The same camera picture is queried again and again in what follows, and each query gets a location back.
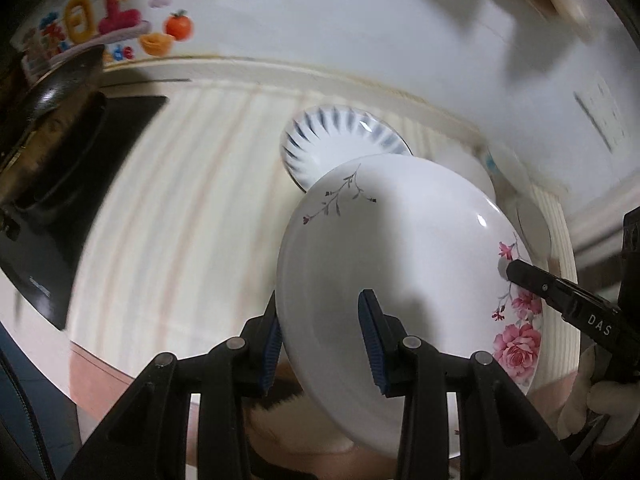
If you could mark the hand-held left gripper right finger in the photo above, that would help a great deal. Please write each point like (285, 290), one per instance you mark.
(372, 342)

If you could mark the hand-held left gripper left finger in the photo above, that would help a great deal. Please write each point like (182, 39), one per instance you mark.
(270, 347)

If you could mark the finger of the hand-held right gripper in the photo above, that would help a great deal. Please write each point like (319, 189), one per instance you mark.
(537, 285)

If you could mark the blue leaf pattern plate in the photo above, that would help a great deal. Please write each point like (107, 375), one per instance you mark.
(335, 140)

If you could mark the colourful wall sticker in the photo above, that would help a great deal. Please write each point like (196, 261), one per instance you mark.
(115, 15)

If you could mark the white wall socket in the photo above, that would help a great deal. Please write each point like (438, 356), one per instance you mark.
(602, 110)

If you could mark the person's right hand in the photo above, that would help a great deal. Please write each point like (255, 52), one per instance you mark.
(602, 410)

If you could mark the dark wok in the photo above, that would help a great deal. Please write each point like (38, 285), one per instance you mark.
(55, 85)

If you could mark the large white floral plate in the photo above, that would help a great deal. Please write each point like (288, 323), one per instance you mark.
(415, 250)

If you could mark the black gas stove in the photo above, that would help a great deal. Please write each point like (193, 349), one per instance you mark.
(60, 210)

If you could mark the striped table cover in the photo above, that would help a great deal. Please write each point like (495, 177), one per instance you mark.
(200, 210)

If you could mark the blue rimmed white bowl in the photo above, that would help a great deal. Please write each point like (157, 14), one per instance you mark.
(510, 170)

